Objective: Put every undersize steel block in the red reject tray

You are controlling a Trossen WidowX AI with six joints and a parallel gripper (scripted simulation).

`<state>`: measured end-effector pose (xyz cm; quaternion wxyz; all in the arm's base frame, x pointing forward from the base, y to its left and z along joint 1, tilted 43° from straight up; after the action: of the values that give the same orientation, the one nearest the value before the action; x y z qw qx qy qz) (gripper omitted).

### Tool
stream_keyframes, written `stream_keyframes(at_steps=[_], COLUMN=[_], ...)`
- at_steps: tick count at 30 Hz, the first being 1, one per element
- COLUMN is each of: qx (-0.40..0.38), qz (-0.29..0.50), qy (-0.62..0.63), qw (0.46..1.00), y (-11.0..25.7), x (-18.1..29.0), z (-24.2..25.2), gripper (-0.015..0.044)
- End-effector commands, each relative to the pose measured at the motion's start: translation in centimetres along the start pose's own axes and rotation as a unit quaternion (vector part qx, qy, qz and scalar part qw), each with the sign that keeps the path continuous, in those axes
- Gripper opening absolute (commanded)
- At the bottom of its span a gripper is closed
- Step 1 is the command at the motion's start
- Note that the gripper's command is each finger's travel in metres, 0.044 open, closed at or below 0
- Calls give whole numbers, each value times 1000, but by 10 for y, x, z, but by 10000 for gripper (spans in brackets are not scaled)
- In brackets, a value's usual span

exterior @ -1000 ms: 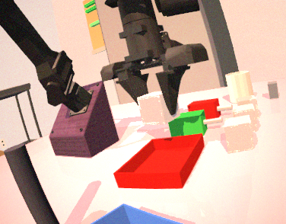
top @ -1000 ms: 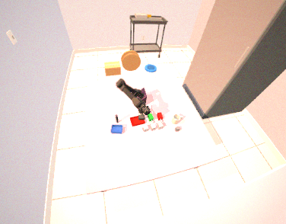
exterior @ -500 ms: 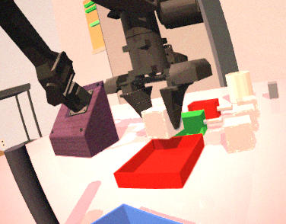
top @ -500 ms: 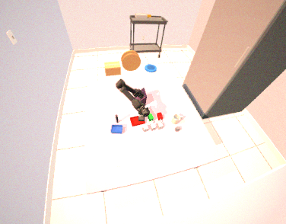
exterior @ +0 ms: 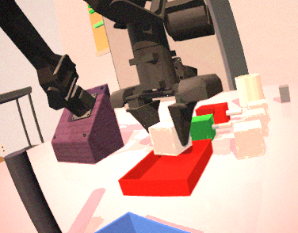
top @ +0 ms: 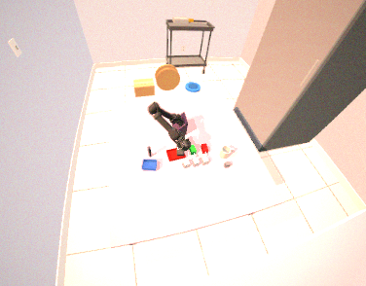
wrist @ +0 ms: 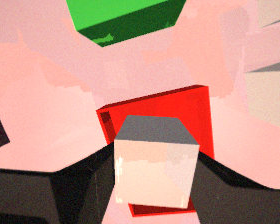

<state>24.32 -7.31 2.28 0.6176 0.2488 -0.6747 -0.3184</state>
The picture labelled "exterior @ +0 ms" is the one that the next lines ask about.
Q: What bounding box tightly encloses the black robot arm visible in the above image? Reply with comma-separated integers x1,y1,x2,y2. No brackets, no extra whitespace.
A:
0,0,215,121

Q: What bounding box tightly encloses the dark grey cylinder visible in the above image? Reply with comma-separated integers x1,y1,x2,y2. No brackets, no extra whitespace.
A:
4,149,62,233

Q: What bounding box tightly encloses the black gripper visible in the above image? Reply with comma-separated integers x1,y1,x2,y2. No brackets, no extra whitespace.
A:
109,44,224,146

